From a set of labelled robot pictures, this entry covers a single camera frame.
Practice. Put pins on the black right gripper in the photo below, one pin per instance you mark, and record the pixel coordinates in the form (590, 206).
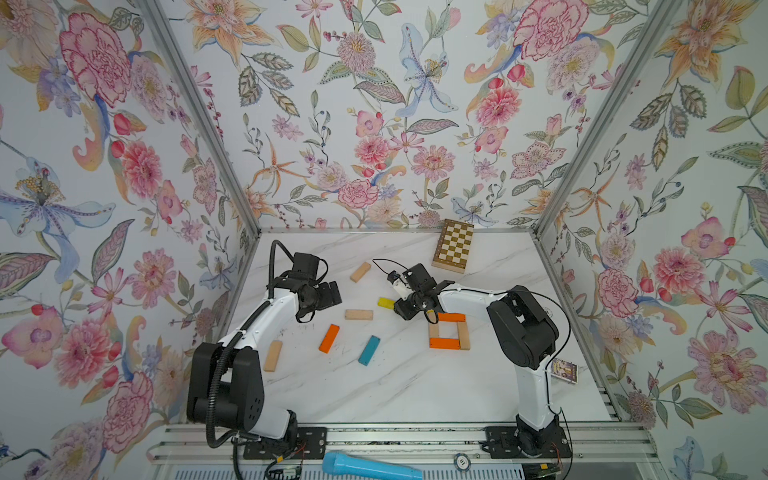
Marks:
(403, 312)

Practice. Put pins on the wooden chessboard box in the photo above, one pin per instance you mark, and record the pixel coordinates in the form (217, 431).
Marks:
(453, 247)

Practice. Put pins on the small card box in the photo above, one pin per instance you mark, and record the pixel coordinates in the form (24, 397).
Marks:
(564, 370)

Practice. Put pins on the aluminium corner post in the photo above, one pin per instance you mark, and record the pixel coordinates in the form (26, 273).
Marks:
(641, 52)
(162, 32)

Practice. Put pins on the aluminium right corner post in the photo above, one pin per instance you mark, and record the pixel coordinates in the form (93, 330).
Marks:
(641, 52)

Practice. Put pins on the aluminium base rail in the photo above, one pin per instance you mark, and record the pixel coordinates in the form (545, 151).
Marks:
(411, 443)

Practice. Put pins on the natural wood block diagonal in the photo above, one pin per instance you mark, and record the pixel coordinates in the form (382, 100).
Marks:
(464, 336)

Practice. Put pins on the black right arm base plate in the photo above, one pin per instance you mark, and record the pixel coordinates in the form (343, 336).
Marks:
(523, 441)

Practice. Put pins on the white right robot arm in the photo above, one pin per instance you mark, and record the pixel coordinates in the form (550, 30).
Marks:
(525, 333)

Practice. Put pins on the teal block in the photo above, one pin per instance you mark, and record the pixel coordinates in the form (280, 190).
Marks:
(369, 350)

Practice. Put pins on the blue microphone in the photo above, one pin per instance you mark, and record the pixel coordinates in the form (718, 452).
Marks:
(340, 464)

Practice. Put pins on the orange block diagonal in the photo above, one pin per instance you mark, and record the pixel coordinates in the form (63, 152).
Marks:
(329, 339)

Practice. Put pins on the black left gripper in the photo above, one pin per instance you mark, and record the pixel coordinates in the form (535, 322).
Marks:
(328, 299)

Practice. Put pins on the yellow block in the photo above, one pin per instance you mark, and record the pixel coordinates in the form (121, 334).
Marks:
(386, 303)

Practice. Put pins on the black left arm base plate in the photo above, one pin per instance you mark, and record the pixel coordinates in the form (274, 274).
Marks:
(288, 443)

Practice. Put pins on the orange block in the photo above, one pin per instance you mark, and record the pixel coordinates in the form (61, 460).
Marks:
(451, 317)
(445, 344)

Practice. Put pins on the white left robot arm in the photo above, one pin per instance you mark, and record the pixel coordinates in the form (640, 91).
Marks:
(226, 389)

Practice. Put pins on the aluminium left corner post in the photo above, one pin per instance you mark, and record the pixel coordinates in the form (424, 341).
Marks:
(162, 32)

